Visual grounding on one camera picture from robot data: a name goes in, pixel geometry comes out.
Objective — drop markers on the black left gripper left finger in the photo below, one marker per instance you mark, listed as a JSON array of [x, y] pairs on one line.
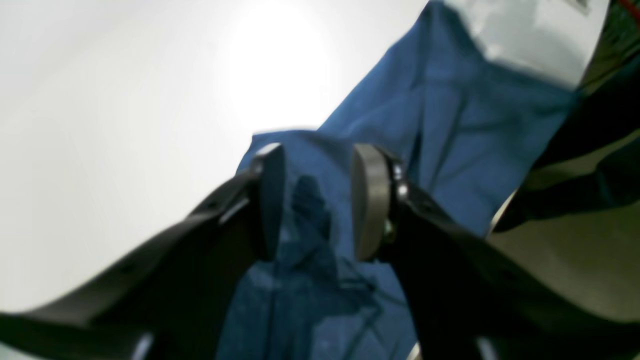
[[168, 298]]

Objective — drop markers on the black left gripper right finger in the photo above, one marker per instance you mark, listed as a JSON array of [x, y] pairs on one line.
[[467, 300]]

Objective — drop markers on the blue T-shirt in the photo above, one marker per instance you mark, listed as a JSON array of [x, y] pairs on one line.
[[461, 105]]

